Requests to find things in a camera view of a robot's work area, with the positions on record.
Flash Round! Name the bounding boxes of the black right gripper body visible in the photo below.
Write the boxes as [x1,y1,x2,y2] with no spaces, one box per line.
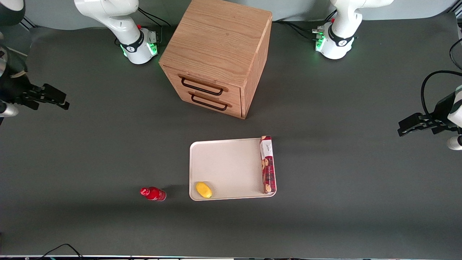
[0,71,44,106]

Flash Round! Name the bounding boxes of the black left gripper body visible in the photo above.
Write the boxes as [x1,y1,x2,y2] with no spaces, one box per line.
[427,92,458,131]

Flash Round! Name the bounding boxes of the yellow lemon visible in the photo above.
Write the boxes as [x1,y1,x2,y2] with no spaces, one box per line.
[195,182,213,199]

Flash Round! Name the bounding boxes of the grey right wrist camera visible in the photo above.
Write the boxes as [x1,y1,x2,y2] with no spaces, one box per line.
[0,102,19,118]

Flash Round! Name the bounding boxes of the red coke bottle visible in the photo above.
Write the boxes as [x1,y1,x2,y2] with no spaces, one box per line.
[140,186,167,202]

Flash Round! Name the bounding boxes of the cream plastic tray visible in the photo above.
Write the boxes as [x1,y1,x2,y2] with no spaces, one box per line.
[189,138,277,201]

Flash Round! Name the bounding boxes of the dark grey table mat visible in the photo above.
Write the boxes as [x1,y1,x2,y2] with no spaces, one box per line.
[0,13,462,257]

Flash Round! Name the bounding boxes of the wooden drawer front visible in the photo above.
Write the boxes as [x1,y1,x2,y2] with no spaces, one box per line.
[177,88,242,119]
[167,67,242,105]

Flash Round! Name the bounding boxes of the red cookie box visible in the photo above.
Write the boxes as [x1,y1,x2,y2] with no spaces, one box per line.
[260,135,277,194]

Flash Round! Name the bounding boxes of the black metal drawer handle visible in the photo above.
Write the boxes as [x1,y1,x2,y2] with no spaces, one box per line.
[190,95,228,111]
[180,77,224,96]

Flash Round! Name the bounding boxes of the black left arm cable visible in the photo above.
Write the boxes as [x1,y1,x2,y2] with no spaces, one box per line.
[420,70,462,118]

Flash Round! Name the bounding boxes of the black floor cable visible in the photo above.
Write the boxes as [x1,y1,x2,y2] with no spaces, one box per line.
[36,243,84,260]

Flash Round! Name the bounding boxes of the wooden drawer cabinet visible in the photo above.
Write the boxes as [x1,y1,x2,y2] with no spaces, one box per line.
[159,0,273,120]

